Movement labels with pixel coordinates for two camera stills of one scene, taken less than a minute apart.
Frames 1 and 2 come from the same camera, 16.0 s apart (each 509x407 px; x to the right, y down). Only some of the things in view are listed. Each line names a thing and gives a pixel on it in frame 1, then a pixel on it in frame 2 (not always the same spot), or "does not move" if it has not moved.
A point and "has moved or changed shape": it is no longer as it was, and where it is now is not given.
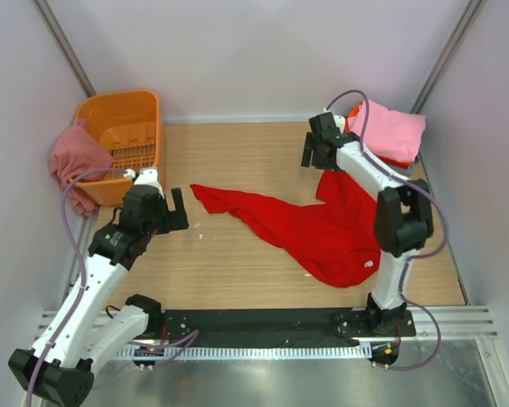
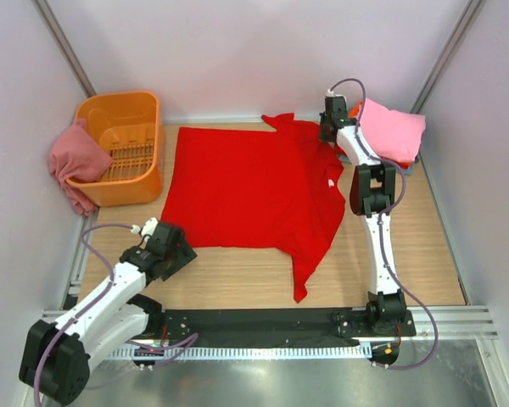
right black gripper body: (316, 149) to (327, 128)
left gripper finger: (178, 201) to (181, 250)
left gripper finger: (178, 222) to (177, 264)
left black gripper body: (170, 218) to (180, 251)
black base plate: (319, 326) does not move
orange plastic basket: (128, 123) does not move
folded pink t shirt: (391, 134) does not move
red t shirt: (338, 242) has moved or changed shape
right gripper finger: (309, 148) to (327, 131)
